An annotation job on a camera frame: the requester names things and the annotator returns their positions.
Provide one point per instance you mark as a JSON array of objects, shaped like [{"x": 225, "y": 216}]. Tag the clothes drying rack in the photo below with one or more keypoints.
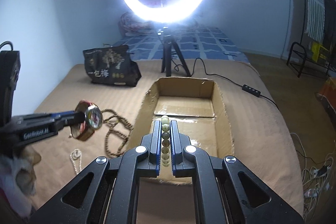
[{"x": 312, "y": 11}]

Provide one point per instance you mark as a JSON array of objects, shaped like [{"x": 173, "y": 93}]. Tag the black metal rack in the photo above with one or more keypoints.
[{"x": 300, "y": 60}]

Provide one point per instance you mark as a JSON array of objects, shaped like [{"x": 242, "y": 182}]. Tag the black snack bag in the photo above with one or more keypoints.
[{"x": 111, "y": 66}]

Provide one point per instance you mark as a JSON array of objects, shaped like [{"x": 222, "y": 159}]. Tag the gold wrist watch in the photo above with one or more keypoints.
[{"x": 93, "y": 120}]

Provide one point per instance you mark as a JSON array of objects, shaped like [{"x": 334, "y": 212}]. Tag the black tripod stand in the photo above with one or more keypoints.
[{"x": 169, "y": 43}]

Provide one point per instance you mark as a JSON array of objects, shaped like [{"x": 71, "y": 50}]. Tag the tan bed blanket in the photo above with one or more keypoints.
[{"x": 262, "y": 140}]

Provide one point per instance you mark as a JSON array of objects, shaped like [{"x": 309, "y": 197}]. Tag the yellow box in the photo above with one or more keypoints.
[{"x": 320, "y": 53}]

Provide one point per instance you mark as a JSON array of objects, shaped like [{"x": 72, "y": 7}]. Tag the cardboard box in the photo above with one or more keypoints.
[{"x": 196, "y": 105}]

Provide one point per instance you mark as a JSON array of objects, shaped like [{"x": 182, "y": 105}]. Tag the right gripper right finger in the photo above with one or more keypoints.
[{"x": 225, "y": 190}]

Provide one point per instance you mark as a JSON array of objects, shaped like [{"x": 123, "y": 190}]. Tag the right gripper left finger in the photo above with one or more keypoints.
[{"x": 106, "y": 191}]

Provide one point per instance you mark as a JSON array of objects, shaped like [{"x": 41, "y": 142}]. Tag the orange box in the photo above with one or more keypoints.
[{"x": 327, "y": 96}]

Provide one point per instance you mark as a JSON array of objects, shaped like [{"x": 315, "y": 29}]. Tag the blue patterned bedsheet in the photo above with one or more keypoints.
[{"x": 203, "y": 42}]

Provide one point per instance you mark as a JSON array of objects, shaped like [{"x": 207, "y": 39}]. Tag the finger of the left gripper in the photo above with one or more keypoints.
[{"x": 65, "y": 118}]

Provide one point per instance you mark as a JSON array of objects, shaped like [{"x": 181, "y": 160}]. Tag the folded patterned quilt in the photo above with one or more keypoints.
[{"x": 132, "y": 25}]

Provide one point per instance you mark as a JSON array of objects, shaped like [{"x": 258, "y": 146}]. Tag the black inline cable switch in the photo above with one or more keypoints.
[{"x": 251, "y": 90}]

